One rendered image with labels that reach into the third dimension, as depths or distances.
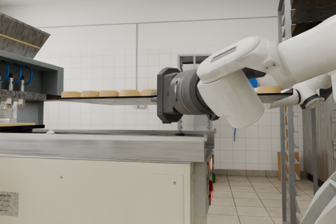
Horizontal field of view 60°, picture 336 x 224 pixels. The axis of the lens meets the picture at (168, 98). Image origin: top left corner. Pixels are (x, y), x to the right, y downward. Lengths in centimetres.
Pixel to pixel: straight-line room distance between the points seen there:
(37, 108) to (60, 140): 66
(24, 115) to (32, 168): 67
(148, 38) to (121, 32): 50
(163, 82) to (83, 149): 31
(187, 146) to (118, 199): 22
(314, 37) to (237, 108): 15
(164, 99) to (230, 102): 19
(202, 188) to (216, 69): 40
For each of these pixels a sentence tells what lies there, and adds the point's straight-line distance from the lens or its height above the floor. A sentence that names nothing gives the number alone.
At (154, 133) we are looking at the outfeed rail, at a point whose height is 89.
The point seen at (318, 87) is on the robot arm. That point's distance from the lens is 128.
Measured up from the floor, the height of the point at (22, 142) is 88.
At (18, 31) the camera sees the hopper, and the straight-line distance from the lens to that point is 132.
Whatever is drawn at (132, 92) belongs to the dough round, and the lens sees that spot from 73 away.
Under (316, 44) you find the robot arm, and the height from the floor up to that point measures 104.
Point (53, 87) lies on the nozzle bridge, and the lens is 144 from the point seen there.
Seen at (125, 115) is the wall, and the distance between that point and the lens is 502.
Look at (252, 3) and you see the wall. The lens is 520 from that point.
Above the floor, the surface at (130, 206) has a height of 73.
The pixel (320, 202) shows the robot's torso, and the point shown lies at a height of 71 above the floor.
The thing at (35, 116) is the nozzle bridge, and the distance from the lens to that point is 150.
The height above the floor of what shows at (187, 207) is 74.
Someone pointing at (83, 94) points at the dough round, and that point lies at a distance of 79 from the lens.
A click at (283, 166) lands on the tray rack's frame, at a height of 56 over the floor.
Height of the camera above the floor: 95
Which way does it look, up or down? 4 degrees up
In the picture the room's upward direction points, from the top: straight up
